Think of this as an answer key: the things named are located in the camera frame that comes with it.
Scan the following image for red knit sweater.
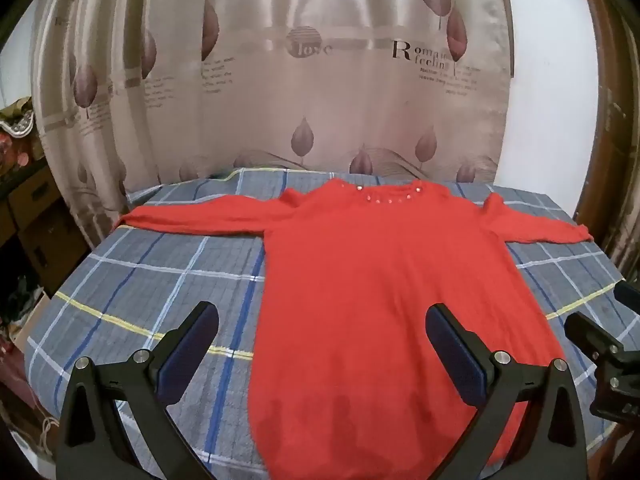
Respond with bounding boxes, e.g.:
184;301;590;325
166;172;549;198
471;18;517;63
122;179;589;479

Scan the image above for grey plaid bed sheet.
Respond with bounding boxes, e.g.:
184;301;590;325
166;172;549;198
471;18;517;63
25;168;639;479

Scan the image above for brown wooden cabinet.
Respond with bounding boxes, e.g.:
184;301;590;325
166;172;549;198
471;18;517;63
1;159;89;318

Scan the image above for cluttered items on cabinet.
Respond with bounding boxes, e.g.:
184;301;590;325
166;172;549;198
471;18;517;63
0;96;44;178

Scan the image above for beige leaf print curtain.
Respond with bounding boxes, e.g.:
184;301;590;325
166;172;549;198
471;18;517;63
32;0;513;245

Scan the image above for brown wooden door frame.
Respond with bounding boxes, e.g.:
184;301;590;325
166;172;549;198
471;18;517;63
575;0;639;280

